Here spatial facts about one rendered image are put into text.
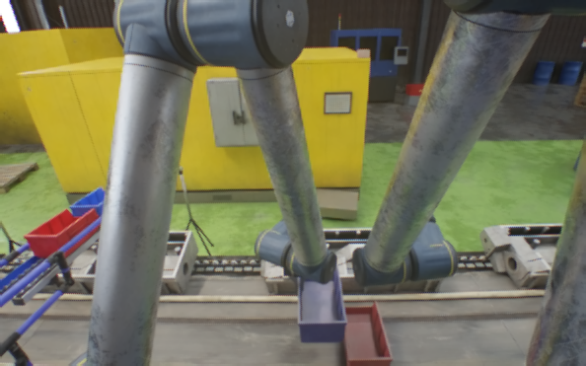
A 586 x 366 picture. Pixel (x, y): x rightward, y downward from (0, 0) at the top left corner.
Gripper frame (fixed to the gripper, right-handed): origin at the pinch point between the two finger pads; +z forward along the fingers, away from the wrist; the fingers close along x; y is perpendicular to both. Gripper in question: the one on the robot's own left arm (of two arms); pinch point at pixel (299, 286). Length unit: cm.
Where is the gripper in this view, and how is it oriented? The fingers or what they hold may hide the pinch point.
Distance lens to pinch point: 139.7
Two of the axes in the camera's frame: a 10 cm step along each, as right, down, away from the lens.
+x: -10.0, 0.2, 0.3
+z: 0.3, 8.9, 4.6
